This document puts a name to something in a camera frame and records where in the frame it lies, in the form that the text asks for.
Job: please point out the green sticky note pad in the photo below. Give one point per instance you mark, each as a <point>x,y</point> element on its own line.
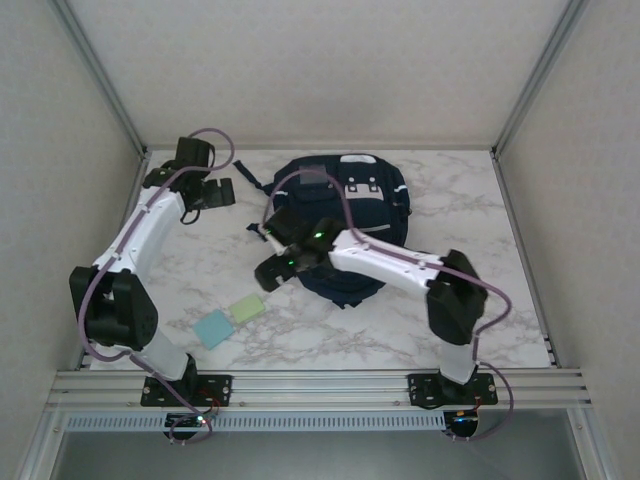
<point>248,310</point>

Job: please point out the navy blue backpack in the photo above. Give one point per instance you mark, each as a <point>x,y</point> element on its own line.
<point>365,210</point>

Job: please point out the blue sticky note pad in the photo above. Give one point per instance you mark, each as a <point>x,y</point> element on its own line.
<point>213,329</point>

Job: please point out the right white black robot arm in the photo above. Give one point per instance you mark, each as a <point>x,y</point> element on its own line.
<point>455,305</point>

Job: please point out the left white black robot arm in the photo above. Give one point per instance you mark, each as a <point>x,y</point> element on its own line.
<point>115,310</point>

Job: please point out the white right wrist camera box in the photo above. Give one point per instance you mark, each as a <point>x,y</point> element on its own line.
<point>272,242</point>

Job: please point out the aluminium table edge rail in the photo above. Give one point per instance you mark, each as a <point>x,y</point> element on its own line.
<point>131,195</point>
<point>320,147</point>
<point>520,240</point>

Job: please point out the aluminium frame post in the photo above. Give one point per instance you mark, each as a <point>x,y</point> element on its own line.
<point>103,80</point>
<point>537,80</point>

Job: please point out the aluminium mounting rail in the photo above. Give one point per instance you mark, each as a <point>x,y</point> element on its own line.
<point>320,387</point>

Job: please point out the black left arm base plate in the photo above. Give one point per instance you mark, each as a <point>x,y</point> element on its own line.
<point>220,390</point>

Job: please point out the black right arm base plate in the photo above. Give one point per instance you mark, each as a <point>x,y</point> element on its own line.
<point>422,390</point>

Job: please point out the aluminium lower frame bar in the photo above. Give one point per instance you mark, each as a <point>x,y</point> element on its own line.
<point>47,440</point>
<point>590,445</point>

